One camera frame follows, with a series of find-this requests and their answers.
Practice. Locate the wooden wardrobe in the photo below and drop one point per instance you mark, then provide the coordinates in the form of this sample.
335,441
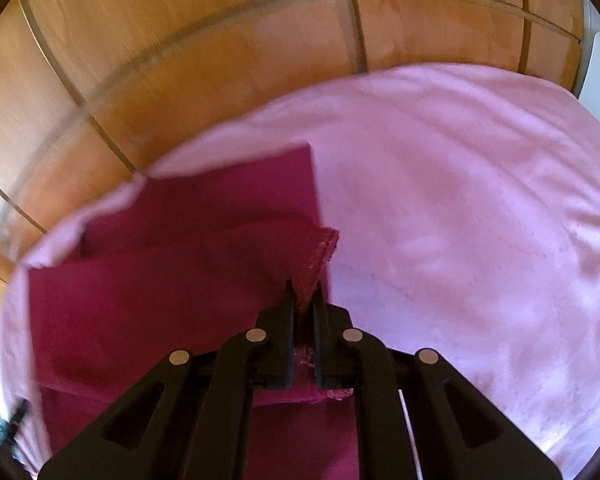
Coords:
180,60

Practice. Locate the pink bed cover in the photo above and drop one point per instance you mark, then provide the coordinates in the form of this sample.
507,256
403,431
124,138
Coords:
455,235

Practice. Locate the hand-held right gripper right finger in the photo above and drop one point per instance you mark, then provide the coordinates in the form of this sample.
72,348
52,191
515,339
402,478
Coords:
322,320

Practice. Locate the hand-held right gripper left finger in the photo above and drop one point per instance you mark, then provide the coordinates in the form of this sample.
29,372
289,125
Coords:
280,320

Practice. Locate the dark red cloth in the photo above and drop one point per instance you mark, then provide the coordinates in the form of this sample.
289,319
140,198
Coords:
180,270

